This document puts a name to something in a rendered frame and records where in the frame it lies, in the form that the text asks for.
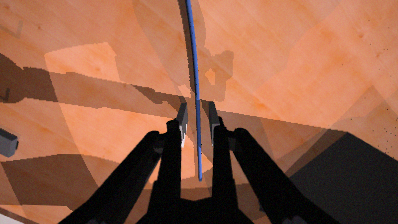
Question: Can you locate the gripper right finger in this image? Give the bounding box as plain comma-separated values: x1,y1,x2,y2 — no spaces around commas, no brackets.
209,102,341,224

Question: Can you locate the black metal rack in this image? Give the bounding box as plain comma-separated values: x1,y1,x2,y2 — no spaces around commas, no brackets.
0,129,19,158

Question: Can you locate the blue cable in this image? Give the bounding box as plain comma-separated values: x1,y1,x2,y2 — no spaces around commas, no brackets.
185,0,202,182

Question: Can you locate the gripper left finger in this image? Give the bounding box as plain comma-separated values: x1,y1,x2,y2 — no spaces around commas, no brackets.
57,103,188,224

